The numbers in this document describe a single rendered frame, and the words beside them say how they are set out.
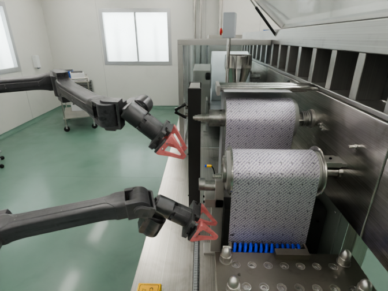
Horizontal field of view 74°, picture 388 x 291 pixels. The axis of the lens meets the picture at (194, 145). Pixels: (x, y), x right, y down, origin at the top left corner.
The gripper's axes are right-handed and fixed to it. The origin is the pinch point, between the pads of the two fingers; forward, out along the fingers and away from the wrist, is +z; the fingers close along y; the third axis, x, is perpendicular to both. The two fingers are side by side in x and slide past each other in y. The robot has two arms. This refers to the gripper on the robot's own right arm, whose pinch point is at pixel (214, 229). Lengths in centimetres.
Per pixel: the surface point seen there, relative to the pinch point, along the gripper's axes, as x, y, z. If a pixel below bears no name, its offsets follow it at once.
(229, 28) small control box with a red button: 52, -59, -21
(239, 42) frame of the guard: 51, -103, -9
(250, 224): 6.8, -0.4, 8.3
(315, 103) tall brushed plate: 44, -31, 17
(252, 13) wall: 126, -559, 38
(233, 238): -0.1, -0.2, 6.7
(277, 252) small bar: 5.6, 4.7, 17.3
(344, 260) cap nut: 13.9, 7.2, 32.6
